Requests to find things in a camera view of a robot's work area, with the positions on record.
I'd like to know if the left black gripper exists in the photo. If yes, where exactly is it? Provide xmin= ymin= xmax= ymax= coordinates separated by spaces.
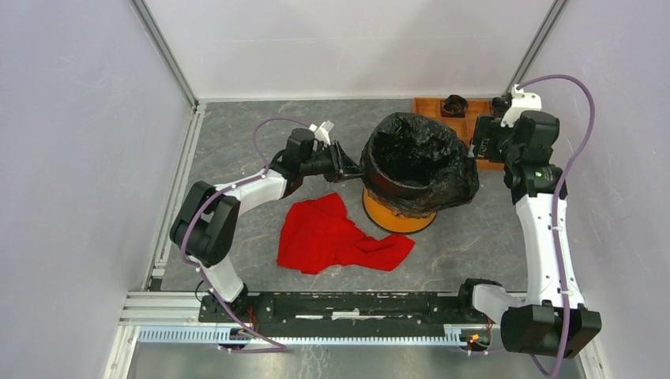
xmin=301 ymin=141 xmax=367 ymax=184

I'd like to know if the orange trash bin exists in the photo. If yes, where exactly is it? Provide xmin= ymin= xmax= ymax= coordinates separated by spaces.
xmin=362 ymin=189 xmax=438 ymax=235

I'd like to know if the black trash bag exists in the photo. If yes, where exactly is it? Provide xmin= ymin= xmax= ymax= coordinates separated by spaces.
xmin=359 ymin=112 xmax=480 ymax=218

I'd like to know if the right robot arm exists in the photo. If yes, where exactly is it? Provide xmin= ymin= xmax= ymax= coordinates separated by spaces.
xmin=456 ymin=111 xmax=602 ymax=358

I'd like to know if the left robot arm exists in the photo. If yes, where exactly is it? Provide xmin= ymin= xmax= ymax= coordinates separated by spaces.
xmin=169 ymin=128 xmax=363 ymax=322

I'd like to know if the rolled bag back right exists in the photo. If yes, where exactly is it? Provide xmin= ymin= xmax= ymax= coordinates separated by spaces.
xmin=489 ymin=94 xmax=511 ymax=118

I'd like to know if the rolled bag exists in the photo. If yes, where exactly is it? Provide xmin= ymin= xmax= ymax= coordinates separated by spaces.
xmin=439 ymin=94 xmax=469 ymax=118
xmin=489 ymin=94 xmax=511 ymax=118

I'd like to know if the rolled bag back left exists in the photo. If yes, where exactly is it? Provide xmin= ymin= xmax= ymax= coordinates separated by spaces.
xmin=439 ymin=94 xmax=469 ymax=118

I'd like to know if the orange compartment tray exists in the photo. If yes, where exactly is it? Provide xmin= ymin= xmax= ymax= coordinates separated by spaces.
xmin=412 ymin=97 xmax=491 ymax=148

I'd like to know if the red cloth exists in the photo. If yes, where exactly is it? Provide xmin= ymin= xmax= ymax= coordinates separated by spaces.
xmin=277 ymin=193 xmax=415 ymax=275

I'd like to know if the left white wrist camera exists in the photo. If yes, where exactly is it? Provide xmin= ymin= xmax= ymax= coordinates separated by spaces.
xmin=308 ymin=120 xmax=334 ymax=145

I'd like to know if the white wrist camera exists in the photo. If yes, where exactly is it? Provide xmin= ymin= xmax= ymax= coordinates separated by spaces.
xmin=500 ymin=84 xmax=542 ymax=128
xmin=308 ymin=120 xmax=334 ymax=145

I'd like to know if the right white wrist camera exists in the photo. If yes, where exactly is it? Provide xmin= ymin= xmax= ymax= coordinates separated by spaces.
xmin=500 ymin=84 xmax=542 ymax=128

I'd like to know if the right aluminium corner post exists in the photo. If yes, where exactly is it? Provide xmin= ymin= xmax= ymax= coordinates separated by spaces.
xmin=506 ymin=0 xmax=570 ymax=92

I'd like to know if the aluminium corner post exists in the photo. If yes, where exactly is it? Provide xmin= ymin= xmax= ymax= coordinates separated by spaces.
xmin=506 ymin=0 xmax=570 ymax=92
xmin=130 ymin=0 xmax=199 ymax=109

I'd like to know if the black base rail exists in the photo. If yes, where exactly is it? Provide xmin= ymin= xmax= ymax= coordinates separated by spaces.
xmin=196 ymin=286 xmax=497 ymax=351

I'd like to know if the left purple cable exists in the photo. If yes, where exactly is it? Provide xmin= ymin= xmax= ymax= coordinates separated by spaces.
xmin=179 ymin=117 xmax=315 ymax=354

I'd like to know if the left aluminium corner post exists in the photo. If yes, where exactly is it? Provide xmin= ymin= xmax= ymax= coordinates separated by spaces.
xmin=130 ymin=0 xmax=199 ymax=109

